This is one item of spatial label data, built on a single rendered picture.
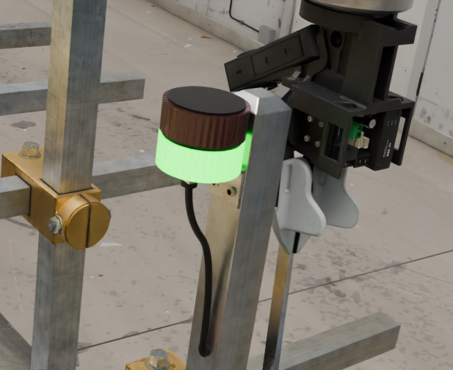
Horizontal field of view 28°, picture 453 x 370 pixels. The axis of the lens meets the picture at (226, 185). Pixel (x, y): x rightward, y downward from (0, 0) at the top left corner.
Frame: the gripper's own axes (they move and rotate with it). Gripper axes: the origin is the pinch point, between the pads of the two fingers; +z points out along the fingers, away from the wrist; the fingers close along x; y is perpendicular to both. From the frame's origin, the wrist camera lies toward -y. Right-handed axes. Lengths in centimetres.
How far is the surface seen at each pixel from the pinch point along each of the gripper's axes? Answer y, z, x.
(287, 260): 0.6, 2.1, -0.1
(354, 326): -2.8, 15.1, 15.1
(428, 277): -99, 99, 173
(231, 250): 3.4, -2.3, -9.3
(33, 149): -29.9, 2.8, -7.4
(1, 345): -36.4, 30.7, -6.6
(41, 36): -76, 5, 18
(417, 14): -201, 46, 270
